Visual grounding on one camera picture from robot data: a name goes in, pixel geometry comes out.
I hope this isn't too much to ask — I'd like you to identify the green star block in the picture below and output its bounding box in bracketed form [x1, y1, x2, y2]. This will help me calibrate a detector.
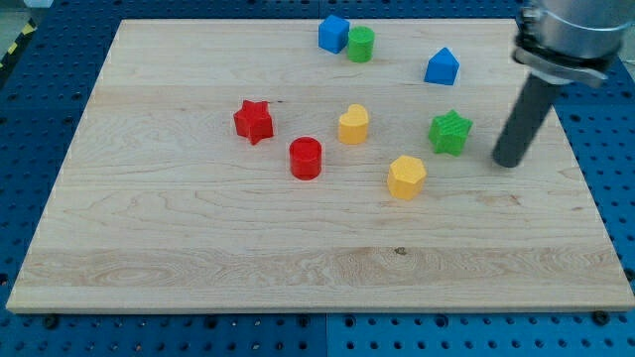
[428, 110, 472, 157]

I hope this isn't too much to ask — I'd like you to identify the red cylinder block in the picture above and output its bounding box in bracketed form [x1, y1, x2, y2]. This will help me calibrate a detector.
[289, 137, 322, 180]

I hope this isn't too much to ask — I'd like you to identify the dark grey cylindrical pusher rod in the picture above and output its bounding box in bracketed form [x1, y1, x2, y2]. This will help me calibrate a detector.
[492, 74, 561, 168]

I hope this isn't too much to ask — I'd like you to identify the yellow hexagon block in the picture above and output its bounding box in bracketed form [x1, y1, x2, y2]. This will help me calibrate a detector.
[387, 156, 427, 200]

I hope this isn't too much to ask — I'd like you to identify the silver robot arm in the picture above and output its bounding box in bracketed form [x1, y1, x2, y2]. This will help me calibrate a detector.
[512, 0, 634, 87]

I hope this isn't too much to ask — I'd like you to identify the light wooden board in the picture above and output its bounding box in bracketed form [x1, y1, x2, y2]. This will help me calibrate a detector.
[7, 20, 634, 314]

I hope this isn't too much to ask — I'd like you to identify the green cylinder block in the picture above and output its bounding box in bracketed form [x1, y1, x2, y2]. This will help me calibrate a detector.
[347, 26, 375, 62]

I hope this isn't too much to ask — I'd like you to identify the blue triangle block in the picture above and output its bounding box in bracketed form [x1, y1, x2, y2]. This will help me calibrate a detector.
[424, 48, 460, 85]

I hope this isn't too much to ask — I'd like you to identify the yellow heart block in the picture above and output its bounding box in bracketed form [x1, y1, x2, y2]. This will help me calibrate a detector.
[338, 104, 369, 145]

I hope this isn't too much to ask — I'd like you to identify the red star block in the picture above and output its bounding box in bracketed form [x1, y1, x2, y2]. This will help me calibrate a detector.
[233, 100, 274, 145]

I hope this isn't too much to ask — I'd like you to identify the blue cube block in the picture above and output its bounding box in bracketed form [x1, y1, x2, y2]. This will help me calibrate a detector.
[318, 15, 350, 54]

